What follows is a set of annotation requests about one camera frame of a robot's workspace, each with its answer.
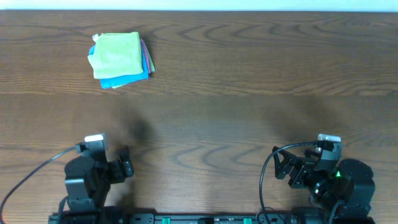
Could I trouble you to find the light green microfiber cloth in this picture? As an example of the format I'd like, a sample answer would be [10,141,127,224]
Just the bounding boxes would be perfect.
[88,32,144,79]

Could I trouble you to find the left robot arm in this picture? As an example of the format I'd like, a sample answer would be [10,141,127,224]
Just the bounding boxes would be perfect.
[57,146,134,223]

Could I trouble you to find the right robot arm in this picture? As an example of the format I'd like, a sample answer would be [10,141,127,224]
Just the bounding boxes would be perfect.
[272,143,376,224]

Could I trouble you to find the folded blue microfiber cloth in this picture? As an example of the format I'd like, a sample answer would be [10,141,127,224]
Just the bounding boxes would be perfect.
[88,43,149,89]

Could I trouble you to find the white cloth label tag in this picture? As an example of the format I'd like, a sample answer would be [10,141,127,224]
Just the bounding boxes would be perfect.
[92,34,99,42]

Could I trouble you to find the black right camera cable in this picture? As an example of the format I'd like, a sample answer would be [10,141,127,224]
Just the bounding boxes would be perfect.
[259,141,321,224]

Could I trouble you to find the black camera cable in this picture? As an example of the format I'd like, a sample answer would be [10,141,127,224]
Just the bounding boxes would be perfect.
[0,144,86,224]
[259,141,321,224]

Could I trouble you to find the black left camera cable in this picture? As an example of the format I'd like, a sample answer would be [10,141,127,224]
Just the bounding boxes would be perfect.
[0,144,86,224]

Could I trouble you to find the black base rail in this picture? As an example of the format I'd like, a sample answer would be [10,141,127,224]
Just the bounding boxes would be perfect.
[48,212,376,224]

